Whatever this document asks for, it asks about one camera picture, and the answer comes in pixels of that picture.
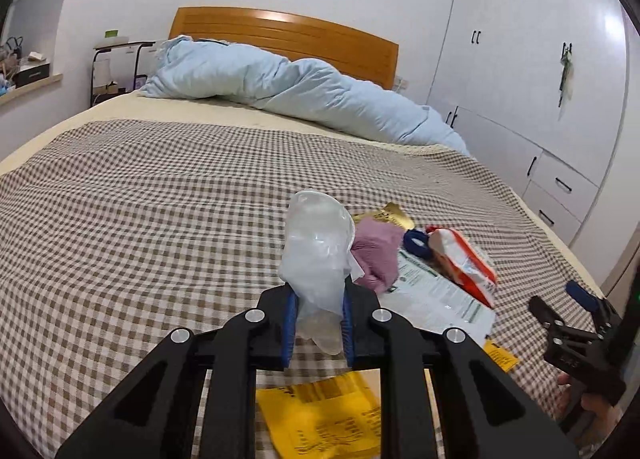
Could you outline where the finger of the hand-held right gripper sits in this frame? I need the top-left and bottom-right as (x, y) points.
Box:
(529, 295), (568, 340)
(565, 280), (608, 335)

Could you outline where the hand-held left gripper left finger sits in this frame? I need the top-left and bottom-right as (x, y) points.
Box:
(55, 286), (301, 459)

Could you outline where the wooden window sill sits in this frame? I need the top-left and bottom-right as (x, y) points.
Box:
(0, 72), (63, 107)

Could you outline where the brown checkered blanket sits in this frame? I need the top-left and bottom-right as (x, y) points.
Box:
(0, 119), (601, 459)

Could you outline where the pale green hanging bag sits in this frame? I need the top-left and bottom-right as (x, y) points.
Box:
(557, 42), (575, 110)

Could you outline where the orange white snack bag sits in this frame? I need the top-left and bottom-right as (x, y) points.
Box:
(425, 226), (500, 309)

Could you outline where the light blue duvet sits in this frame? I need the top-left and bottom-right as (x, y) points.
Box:
(137, 35), (471, 155)

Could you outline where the yellow snack packet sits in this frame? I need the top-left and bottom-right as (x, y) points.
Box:
(256, 371), (383, 459)

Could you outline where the dark blue fabric ring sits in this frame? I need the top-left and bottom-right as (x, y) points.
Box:
(404, 229), (431, 260)

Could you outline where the white printed paper leaflet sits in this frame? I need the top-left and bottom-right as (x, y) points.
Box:
(390, 246), (496, 347)

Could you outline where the black metal side table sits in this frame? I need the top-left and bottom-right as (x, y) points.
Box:
(90, 39), (157, 107)

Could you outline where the small yellow packet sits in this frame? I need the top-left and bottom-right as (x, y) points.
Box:
(482, 339), (521, 372)

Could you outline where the white wardrobe drawer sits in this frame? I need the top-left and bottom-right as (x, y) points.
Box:
(522, 182), (583, 240)
(530, 152), (601, 217)

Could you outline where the black storage box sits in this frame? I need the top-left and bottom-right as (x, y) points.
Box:
(12, 62), (51, 89)

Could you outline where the purple fleece cloth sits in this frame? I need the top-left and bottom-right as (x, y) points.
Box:
(350, 218), (406, 292)

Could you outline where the person's right hand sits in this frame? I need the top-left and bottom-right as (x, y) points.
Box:
(557, 372), (623, 442)

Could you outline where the golden snack packet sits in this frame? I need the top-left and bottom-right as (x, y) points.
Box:
(350, 202), (416, 232)

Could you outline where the translucent plastic glove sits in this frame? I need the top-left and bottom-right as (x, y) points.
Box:
(279, 189), (357, 356)

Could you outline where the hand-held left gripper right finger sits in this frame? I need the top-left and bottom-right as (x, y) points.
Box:
(342, 284), (581, 459)

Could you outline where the wooden bed frame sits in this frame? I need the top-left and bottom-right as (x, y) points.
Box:
(169, 6), (400, 90)

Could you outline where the white wardrobe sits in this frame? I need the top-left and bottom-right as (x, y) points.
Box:
(425, 0), (631, 247)

